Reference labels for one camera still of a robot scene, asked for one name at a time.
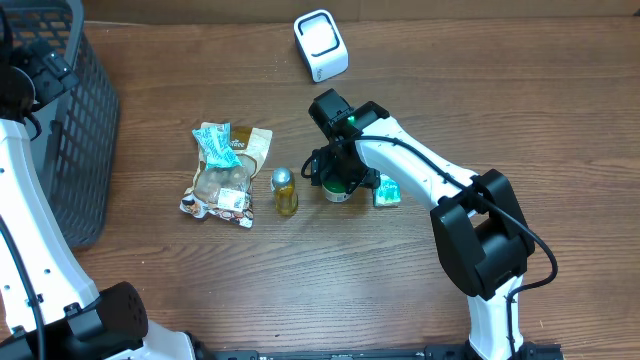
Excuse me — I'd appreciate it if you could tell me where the green lid white jar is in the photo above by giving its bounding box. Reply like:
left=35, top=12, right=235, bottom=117
left=322, top=178, right=350, bottom=203

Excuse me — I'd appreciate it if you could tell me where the teal tissue pack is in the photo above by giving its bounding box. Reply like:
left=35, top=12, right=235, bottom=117
left=373, top=174, right=401, bottom=207

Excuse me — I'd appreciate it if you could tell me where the yellow liquid bottle silver cap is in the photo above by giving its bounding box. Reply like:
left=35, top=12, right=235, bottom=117
left=271, top=167, right=298, bottom=216

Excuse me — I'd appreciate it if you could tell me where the brown snack bag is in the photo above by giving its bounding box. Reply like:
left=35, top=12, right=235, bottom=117
left=179, top=122, right=273, bottom=228

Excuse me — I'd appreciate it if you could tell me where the teal snack packet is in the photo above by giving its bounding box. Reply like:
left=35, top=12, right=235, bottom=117
left=192, top=123, right=242, bottom=170

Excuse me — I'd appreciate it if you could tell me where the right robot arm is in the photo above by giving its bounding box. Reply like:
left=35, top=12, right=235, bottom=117
left=302, top=89, right=534, bottom=359

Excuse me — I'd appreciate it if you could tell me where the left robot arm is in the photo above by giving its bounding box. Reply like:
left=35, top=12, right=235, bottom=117
left=1, top=18, right=211, bottom=360

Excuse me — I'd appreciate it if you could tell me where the white barcode scanner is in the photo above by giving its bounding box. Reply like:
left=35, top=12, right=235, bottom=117
left=293, top=9, right=349, bottom=83

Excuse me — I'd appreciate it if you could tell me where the grey plastic mesh basket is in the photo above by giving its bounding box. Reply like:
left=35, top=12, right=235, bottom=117
left=1, top=0, right=120, bottom=248

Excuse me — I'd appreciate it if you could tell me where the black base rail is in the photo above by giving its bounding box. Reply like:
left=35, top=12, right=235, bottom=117
left=199, top=343, right=566, bottom=360

